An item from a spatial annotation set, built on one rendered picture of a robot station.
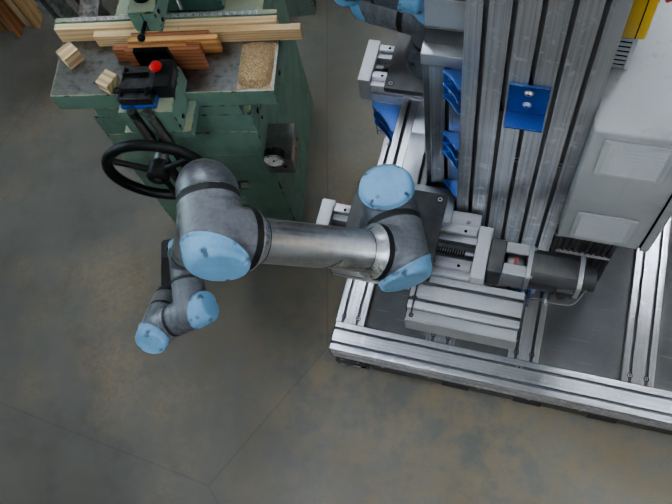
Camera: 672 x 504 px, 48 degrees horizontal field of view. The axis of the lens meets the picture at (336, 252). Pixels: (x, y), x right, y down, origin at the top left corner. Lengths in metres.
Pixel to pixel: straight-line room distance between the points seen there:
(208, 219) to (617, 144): 0.75
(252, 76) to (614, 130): 0.91
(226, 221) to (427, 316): 0.66
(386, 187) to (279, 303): 1.14
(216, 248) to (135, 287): 1.54
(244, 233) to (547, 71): 0.60
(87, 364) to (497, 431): 1.41
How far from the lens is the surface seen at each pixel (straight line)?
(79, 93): 2.09
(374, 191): 1.56
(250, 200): 2.47
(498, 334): 1.78
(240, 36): 2.01
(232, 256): 1.29
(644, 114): 1.47
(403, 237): 1.51
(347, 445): 2.47
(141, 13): 1.95
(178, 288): 1.70
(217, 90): 1.96
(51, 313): 2.91
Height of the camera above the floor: 2.43
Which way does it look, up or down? 66 degrees down
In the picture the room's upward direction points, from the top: 18 degrees counter-clockwise
